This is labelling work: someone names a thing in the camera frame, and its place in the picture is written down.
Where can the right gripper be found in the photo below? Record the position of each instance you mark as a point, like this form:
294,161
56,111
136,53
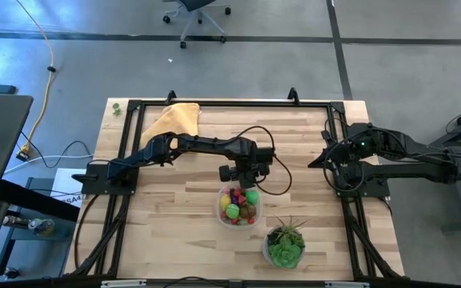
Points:
338,152

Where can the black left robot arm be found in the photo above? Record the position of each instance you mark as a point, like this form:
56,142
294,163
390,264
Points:
206,145

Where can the yellow lemon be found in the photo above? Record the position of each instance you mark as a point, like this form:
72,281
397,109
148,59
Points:
225,202

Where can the black aluminium table frame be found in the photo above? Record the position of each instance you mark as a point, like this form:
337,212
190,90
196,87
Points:
234,104

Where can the brown kiwi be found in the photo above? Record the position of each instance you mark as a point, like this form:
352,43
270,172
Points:
248,211

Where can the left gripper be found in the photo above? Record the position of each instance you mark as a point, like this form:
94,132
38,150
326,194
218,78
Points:
246,170

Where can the white paper label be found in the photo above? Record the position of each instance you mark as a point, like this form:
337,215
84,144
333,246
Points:
64,188

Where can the small pink fruit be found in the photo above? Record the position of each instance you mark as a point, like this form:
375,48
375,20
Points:
226,190

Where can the black frame clamp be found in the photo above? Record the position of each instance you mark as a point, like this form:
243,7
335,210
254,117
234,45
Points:
293,96
171,97

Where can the yellow-orange folded cloth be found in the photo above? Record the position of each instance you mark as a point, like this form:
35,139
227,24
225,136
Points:
178,120

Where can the small green leaf piece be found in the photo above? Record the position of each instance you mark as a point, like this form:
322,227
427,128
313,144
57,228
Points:
116,106

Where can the clear plastic container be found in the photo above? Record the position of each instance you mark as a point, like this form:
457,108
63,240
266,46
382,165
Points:
260,208

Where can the office chair base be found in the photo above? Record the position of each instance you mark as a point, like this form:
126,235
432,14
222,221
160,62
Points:
194,4

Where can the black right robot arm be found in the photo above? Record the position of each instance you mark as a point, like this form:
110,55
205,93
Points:
406,170

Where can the white faceted pot with succulents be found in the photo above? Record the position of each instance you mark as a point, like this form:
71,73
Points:
285,252

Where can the round green fruit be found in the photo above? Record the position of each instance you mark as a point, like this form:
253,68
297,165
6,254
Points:
252,197
232,210

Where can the black rig crossbar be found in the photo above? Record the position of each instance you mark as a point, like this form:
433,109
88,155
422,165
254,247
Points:
54,285

